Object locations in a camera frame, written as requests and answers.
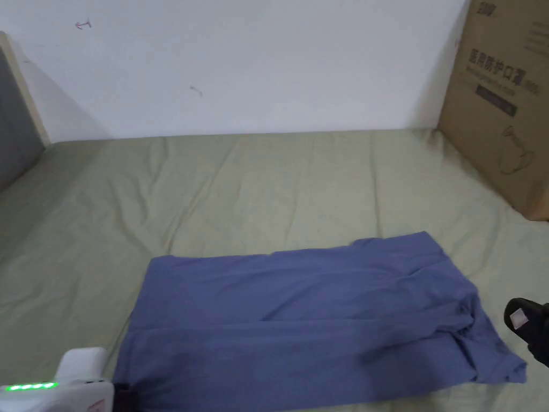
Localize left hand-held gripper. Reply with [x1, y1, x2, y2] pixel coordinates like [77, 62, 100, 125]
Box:
[0, 347, 139, 412]

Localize dark blue shirt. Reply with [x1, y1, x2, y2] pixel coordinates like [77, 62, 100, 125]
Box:
[112, 231, 528, 408]

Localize brown cardboard carton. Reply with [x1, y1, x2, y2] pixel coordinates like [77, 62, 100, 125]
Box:
[436, 0, 549, 222]

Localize bed with pale green sheet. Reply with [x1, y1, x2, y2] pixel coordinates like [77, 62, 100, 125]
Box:
[0, 128, 549, 412]

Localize grey padded headboard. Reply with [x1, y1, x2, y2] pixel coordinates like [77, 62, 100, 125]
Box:
[0, 31, 53, 193]

